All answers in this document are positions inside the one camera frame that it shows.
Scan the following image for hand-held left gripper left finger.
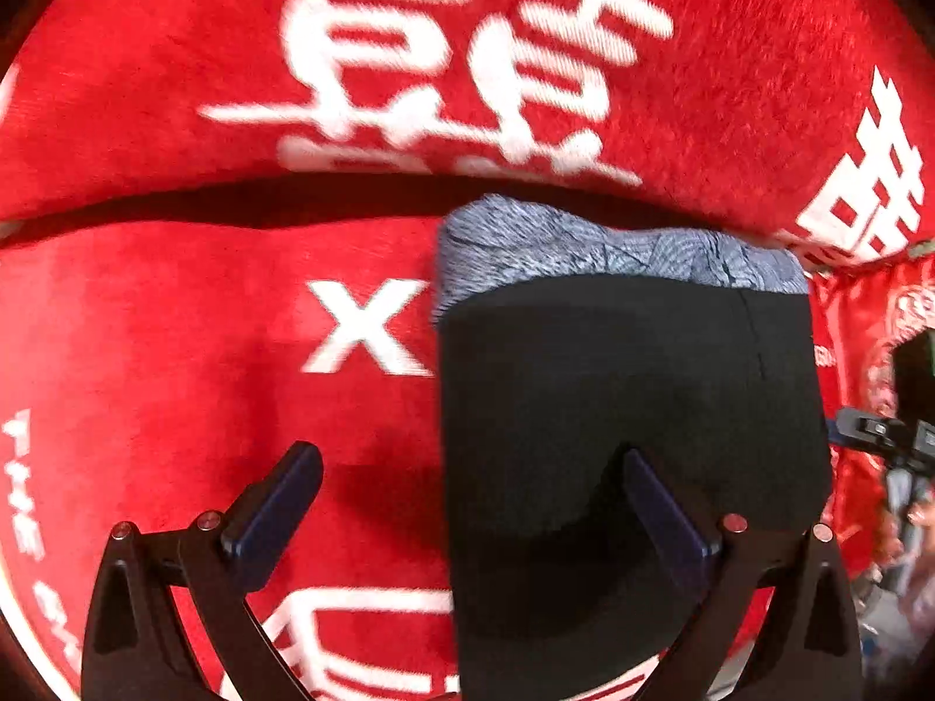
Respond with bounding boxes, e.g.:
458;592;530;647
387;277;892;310
82;442;326;701

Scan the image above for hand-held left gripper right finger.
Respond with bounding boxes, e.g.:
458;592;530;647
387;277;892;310
623;447;864;701

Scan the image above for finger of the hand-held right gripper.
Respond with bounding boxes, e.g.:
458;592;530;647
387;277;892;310
825;407;888;455

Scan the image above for black pants with patterned waistband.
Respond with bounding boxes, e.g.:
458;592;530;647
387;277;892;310
434;193;834;701

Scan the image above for red patterned satin cloth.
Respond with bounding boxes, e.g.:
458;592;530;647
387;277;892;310
807;255;935;585

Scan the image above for red printed sofa cover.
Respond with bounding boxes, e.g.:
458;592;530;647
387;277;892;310
0;0;935;701

